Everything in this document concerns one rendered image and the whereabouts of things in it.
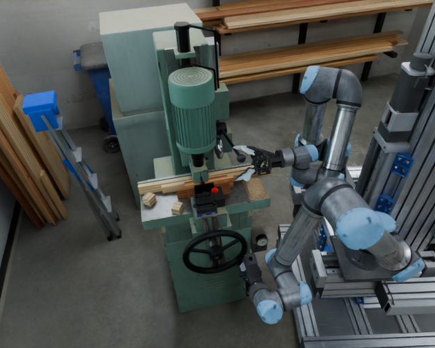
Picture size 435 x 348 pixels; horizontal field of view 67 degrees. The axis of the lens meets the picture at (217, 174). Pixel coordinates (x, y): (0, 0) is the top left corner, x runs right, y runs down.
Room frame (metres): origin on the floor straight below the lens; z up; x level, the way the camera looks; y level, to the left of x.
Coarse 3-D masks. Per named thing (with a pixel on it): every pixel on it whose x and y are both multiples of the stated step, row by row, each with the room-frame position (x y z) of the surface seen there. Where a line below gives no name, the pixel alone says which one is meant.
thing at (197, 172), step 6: (192, 162) 1.20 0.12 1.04; (204, 162) 1.19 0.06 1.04; (192, 168) 1.15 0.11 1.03; (198, 168) 1.15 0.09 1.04; (204, 168) 1.15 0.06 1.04; (192, 174) 1.16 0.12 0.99; (198, 174) 1.13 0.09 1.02; (204, 174) 1.14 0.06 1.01; (198, 180) 1.13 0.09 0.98; (204, 180) 1.14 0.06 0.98
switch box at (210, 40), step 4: (208, 40) 1.53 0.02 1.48; (212, 40) 1.53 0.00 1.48; (212, 44) 1.48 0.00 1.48; (212, 48) 1.47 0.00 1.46; (212, 52) 1.47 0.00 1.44; (212, 56) 1.47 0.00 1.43; (212, 60) 1.47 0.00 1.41; (212, 64) 1.47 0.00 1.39; (212, 72) 1.47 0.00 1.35; (216, 76) 1.48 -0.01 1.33
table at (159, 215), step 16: (160, 192) 1.15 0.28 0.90; (176, 192) 1.14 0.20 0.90; (240, 192) 1.12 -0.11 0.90; (144, 208) 1.05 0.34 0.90; (160, 208) 1.04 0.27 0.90; (240, 208) 1.05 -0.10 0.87; (256, 208) 1.06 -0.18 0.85; (144, 224) 0.96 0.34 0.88; (160, 224) 0.98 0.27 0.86; (192, 224) 0.96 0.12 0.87
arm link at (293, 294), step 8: (288, 272) 0.64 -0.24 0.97; (280, 280) 0.62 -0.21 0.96; (288, 280) 0.61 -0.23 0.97; (296, 280) 0.61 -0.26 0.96; (280, 288) 0.59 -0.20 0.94; (288, 288) 0.58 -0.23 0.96; (296, 288) 0.58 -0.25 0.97; (304, 288) 0.58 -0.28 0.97; (280, 296) 0.55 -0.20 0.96; (288, 296) 0.55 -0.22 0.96; (296, 296) 0.55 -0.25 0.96; (304, 296) 0.55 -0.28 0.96; (288, 304) 0.53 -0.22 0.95; (296, 304) 0.53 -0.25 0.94
